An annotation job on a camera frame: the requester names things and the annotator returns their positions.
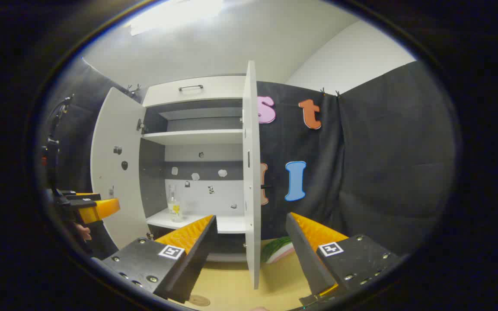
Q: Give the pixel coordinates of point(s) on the white cabinet drawer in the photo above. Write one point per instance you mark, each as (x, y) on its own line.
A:
(214, 90)

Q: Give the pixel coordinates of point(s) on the black backdrop cloth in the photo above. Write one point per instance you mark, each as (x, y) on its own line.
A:
(383, 164)

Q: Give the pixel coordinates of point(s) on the white and grey cabinet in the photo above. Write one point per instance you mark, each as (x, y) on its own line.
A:
(197, 138)

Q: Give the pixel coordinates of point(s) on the toy watermelon slice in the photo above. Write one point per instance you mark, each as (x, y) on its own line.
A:
(277, 249)

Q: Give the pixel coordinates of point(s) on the white cabinet door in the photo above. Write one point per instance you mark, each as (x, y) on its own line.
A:
(252, 129)
(117, 129)

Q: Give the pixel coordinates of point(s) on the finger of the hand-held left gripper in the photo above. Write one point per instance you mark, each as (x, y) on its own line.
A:
(80, 195)
(100, 209)

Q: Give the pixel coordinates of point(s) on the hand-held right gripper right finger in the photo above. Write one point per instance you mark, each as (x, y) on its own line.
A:
(303, 255)

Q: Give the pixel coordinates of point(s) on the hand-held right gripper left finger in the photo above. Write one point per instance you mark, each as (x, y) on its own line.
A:
(201, 250)

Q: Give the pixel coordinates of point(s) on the clear glass bottle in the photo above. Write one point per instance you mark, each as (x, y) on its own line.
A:
(174, 209)

